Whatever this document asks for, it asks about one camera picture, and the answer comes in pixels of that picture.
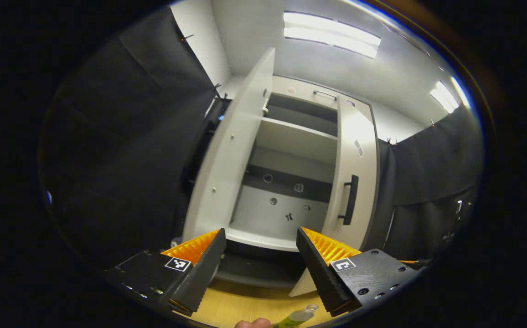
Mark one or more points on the white cabinet door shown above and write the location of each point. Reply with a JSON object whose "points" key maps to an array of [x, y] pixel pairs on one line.
{"points": [[366, 196], [231, 159]]}

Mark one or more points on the grey metal bar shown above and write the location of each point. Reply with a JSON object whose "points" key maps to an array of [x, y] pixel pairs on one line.
{"points": [[458, 207]]}

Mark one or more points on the green label clear bottle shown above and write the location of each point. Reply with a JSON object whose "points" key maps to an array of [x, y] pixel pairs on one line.
{"points": [[291, 320]]}

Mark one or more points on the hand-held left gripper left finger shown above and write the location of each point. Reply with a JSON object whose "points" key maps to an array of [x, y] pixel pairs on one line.
{"points": [[199, 273]]}

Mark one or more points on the small ceiling light panel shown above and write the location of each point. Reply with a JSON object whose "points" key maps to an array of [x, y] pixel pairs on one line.
{"points": [[443, 97]]}

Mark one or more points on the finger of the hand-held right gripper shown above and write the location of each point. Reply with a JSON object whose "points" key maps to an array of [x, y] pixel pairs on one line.
{"points": [[409, 262]]}

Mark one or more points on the black backdrop cloth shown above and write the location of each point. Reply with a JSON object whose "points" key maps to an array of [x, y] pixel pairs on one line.
{"points": [[432, 182], [122, 136]]}

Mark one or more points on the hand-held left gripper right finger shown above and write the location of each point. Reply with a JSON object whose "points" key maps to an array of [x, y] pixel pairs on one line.
{"points": [[320, 273]]}

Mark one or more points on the white and grey cabinet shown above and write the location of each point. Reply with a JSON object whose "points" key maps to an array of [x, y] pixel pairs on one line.
{"points": [[259, 214]]}

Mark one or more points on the large ceiling light panel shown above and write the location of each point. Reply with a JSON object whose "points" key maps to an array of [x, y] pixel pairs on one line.
{"points": [[332, 34]]}

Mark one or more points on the black equipment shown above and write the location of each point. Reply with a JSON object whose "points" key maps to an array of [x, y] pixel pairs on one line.
{"points": [[204, 146]]}

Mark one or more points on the white cabinet shelf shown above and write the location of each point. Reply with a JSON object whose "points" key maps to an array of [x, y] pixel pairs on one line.
{"points": [[295, 141], [263, 238]]}

